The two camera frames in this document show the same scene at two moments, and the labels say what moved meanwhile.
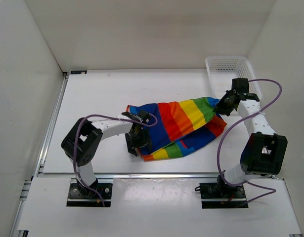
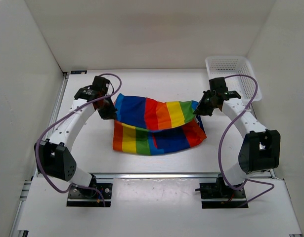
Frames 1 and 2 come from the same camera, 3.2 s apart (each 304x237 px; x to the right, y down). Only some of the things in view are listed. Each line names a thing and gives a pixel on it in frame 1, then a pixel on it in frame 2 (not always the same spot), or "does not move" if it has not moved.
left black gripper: (145, 141) -> (110, 113)
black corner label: (78, 72) does not move
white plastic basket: (223, 69) does not move
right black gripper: (219, 108) -> (200, 109)
